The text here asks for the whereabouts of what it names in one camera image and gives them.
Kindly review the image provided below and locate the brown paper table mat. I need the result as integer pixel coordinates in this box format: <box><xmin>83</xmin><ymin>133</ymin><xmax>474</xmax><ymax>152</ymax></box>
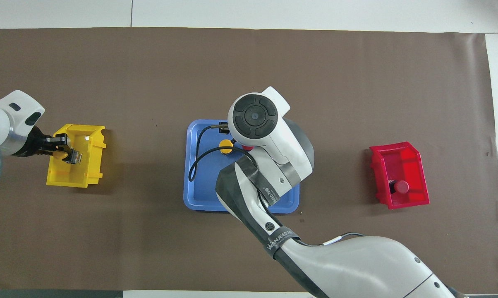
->
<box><xmin>0</xmin><ymin>27</ymin><xmax>498</xmax><ymax>293</ymax></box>

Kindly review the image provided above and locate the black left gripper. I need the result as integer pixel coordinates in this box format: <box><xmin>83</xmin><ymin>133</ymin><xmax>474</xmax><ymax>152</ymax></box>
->
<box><xmin>15</xmin><ymin>125</ymin><xmax>83</xmax><ymax>165</ymax></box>

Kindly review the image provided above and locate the blue plastic tray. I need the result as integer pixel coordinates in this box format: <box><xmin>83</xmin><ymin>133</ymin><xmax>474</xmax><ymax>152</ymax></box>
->
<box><xmin>183</xmin><ymin>119</ymin><xmax>301</xmax><ymax>214</ymax></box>

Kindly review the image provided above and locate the yellow plastic storage bin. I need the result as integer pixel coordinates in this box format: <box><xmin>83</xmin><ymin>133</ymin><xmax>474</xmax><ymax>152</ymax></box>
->
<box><xmin>46</xmin><ymin>124</ymin><xmax>107</xmax><ymax>188</ymax></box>

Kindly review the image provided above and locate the red plastic storage bin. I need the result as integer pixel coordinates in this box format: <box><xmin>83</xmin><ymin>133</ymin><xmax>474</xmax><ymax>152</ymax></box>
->
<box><xmin>369</xmin><ymin>142</ymin><xmax>430</xmax><ymax>210</ymax></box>

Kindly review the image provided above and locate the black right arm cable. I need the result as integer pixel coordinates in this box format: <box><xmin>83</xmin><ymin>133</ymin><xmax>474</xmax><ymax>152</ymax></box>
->
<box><xmin>189</xmin><ymin>123</ymin><xmax>367</xmax><ymax>248</ymax></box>

